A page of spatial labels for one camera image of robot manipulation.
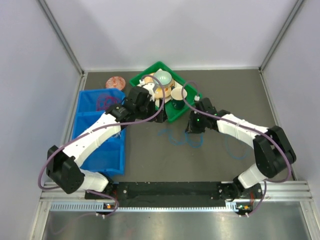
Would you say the grey slotted cable duct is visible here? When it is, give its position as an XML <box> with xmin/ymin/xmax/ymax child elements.
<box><xmin>50</xmin><ymin>202</ymin><xmax>239</xmax><ymax>213</ymax></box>

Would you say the beige patterned bowl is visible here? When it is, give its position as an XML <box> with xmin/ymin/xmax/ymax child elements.
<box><xmin>143</xmin><ymin>76</ymin><xmax>175</xmax><ymax>99</ymax></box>

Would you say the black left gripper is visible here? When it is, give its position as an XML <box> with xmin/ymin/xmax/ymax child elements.
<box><xmin>135</xmin><ymin>97</ymin><xmax>168</xmax><ymax>124</ymax></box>

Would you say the blue cable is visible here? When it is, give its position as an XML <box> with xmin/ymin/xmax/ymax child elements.
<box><xmin>156</xmin><ymin>128</ymin><xmax>204</xmax><ymax>149</ymax></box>
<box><xmin>224</xmin><ymin>136</ymin><xmax>251</xmax><ymax>161</ymax></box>

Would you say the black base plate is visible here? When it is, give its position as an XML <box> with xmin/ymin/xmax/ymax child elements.
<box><xmin>84</xmin><ymin>181</ymin><xmax>253</xmax><ymax>208</ymax></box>

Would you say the dark green mug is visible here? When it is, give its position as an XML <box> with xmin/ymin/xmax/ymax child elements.
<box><xmin>171</xmin><ymin>87</ymin><xmax>188</xmax><ymax>110</ymax></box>

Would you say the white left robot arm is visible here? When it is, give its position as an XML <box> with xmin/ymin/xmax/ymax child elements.
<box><xmin>46</xmin><ymin>80</ymin><xmax>164</xmax><ymax>199</ymax></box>

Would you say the red patterned small plate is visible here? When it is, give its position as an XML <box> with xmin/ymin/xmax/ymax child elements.
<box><xmin>105</xmin><ymin>76</ymin><xmax>126</xmax><ymax>91</ymax></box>

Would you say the green plastic tray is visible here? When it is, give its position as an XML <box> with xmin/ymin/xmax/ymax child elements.
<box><xmin>129</xmin><ymin>61</ymin><xmax>203</xmax><ymax>123</ymax></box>

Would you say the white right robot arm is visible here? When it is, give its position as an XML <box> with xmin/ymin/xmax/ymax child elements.
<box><xmin>185</xmin><ymin>96</ymin><xmax>297</xmax><ymax>198</ymax></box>

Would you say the blue plastic bin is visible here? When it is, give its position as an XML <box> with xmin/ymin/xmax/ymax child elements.
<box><xmin>72</xmin><ymin>88</ymin><xmax>126</xmax><ymax>177</ymax></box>

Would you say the light teal bowl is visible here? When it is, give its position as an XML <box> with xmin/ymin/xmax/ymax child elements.
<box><xmin>153</xmin><ymin>70</ymin><xmax>172</xmax><ymax>86</ymax></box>

